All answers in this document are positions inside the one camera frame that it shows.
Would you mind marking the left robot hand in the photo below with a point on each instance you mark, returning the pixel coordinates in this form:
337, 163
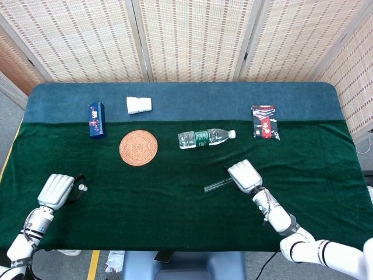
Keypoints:
55, 191

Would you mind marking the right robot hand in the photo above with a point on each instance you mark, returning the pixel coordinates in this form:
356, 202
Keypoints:
244, 176

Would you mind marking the small white cap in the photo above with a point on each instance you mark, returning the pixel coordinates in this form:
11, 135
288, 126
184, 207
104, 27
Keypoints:
83, 187

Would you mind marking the clear glass tube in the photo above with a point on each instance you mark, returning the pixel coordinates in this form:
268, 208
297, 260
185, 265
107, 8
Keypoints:
215, 185

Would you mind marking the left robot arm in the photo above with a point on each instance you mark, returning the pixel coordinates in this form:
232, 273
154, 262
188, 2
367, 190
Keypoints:
26, 239

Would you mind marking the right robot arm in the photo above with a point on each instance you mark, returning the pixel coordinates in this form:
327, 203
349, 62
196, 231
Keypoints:
291, 233

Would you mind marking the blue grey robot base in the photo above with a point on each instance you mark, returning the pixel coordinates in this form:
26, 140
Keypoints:
183, 266

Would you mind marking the black red printed packet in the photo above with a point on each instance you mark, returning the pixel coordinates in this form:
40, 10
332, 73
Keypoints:
265, 124

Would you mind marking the clear plastic water bottle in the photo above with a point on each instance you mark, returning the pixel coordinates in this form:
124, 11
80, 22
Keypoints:
201, 139

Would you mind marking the white shoe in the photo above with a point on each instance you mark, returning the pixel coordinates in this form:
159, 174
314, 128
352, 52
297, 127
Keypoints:
70, 252

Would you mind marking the blue printed box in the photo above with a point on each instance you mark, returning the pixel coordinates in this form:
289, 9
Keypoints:
97, 122

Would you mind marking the green velvet cloth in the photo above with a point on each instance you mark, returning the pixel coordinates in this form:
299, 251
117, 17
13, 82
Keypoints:
160, 210

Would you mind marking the crumpled white cloth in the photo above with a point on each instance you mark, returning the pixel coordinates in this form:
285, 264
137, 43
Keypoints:
114, 261

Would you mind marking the round woven coaster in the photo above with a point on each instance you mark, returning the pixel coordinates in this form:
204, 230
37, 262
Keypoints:
138, 148

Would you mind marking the blue table cloth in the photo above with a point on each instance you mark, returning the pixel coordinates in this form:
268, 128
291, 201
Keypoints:
189, 99

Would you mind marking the flat black object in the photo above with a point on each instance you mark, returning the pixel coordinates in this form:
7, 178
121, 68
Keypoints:
163, 256

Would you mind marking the white paper cup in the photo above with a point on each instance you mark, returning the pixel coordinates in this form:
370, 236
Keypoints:
139, 105

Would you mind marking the white floor object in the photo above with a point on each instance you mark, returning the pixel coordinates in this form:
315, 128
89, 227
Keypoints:
370, 194

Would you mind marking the beige woven screen panel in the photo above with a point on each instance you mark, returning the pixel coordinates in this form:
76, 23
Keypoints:
81, 38
195, 38
355, 87
297, 38

